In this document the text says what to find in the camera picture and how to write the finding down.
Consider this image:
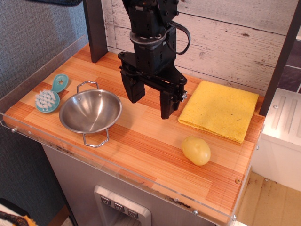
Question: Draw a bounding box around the grey toy fridge cabinet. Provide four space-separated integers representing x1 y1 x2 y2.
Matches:
42 145 213 226

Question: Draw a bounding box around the yellow plastic potato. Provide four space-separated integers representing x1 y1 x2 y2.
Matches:
182 136 211 166

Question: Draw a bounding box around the white toy sink unit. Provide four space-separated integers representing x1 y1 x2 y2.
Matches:
252 89 301 191

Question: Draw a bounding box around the teal scrub brush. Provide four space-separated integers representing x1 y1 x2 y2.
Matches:
35 74 69 113

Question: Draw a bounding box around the clear acrylic table guard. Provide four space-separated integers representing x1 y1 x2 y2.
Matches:
4 37 264 225

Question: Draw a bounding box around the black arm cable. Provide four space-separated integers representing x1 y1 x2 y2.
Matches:
164 20 191 56

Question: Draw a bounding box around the dark frame post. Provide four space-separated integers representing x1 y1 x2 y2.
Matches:
83 0 108 63
259 0 301 116

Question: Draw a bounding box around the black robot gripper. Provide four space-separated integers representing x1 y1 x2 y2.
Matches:
118 41 188 119

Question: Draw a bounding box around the dark left frame post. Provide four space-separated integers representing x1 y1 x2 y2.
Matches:
83 0 108 63

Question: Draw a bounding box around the silver dispenser panel with buttons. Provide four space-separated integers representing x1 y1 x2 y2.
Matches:
94 185 152 226

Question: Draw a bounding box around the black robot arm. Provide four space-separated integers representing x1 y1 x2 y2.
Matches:
118 0 191 119

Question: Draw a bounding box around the yellow folded cloth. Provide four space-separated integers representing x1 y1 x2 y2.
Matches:
178 81 259 143

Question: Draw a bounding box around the dark right frame post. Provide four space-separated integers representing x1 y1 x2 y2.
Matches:
259 0 301 116

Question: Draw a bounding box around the stainless steel bowl with handles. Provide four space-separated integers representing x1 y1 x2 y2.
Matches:
59 81 122 148

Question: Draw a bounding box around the black and yellow fabric item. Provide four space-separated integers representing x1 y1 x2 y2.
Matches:
0 204 37 226

